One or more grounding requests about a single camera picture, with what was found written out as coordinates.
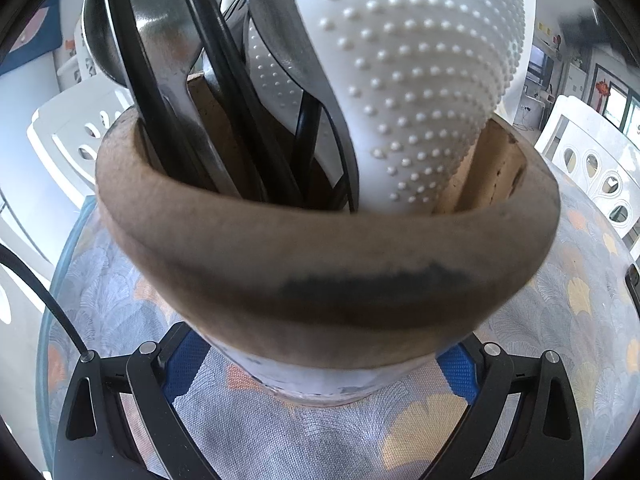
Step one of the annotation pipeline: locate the blue fridge cover cloth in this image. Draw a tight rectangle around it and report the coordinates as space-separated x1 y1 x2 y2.
0 0 63 75

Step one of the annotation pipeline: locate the black smartphone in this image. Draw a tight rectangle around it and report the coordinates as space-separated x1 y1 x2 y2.
625 263 640 315

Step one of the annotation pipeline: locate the patterned grey placemat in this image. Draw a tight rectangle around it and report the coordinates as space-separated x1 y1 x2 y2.
51 174 639 479

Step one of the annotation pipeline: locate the white rice paddle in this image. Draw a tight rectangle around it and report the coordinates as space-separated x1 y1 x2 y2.
220 0 343 184
295 0 525 214

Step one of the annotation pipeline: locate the steel spoon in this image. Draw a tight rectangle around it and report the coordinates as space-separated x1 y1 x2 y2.
248 0 359 212
82 0 239 196

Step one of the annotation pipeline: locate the white chair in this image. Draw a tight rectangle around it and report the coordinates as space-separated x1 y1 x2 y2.
535 96 639 259
26 75 132 207

